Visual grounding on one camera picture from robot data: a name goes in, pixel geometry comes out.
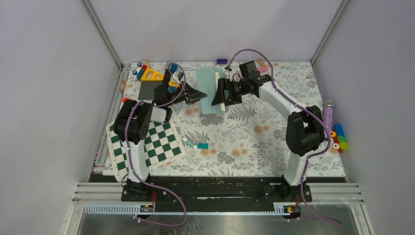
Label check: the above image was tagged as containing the blue lego brick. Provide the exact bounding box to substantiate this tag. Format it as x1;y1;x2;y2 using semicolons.
170;63;178;73

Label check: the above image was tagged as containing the pink cylinder marker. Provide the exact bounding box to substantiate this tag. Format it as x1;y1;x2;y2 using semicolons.
257;67;268;73

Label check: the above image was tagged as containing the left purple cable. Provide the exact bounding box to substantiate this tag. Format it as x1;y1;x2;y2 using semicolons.
124;62;189;228

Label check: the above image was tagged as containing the purple small brick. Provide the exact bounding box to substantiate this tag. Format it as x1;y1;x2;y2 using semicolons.
216;58;228;65

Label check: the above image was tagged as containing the purple cable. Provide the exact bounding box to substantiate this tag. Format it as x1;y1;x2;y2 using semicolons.
225;48;343;227
124;62;189;228

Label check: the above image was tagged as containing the green white glue stick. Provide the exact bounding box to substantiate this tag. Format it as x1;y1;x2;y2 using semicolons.
183;137;197;149

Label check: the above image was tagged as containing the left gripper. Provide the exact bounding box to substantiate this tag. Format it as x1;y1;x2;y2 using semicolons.
166;81;208;107

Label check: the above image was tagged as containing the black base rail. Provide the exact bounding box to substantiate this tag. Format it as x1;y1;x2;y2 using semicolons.
121;176;312;213

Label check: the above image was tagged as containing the purple glitter tube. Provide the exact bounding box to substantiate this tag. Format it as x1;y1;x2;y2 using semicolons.
323;99;334;139

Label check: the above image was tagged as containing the grey lego baseplate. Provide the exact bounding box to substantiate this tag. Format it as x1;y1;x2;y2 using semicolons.
136;61;171;100

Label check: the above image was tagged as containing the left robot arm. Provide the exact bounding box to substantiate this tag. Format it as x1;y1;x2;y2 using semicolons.
112;84;207;201

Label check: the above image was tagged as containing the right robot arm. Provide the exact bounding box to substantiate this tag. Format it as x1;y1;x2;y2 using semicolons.
211;61;330;202

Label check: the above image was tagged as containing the yellow triangle toy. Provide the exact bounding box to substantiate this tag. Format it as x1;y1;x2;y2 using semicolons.
140;68;164;82

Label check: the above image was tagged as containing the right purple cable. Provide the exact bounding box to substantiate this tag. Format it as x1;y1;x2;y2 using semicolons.
225;48;343;227

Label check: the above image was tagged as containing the small teal block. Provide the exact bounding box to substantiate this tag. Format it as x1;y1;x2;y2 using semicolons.
197;143;209;149

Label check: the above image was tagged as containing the wooden block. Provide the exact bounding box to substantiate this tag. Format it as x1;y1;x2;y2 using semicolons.
256;59;267;68

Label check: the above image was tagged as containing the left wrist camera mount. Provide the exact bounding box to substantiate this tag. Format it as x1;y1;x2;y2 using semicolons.
172;70;183;84

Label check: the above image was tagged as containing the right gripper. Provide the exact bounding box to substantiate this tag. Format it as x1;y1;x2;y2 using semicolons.
211;78;249;107

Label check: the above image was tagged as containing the green white checkerboard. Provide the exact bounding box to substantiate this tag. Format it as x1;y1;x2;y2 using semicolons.
106;122;185;182

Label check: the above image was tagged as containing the colourful stacked brick toy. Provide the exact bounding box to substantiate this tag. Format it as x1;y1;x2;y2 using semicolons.
330;123;349;153

